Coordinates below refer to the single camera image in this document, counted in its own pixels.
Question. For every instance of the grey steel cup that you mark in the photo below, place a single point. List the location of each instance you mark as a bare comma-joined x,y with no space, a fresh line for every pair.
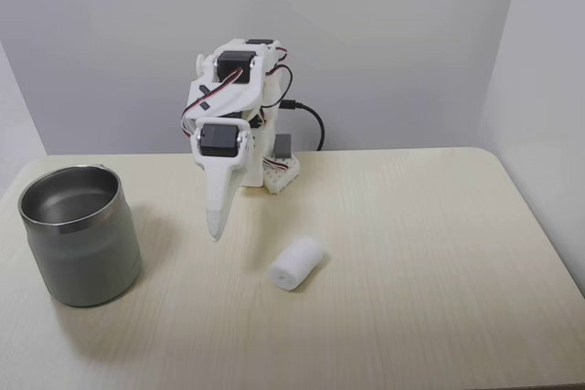
82,244

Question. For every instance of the small grey block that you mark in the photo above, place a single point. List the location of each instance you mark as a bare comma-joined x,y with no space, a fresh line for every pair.
283,145

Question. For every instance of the white gauze dressing roll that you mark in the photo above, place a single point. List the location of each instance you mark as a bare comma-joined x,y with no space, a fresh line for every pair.
296,263

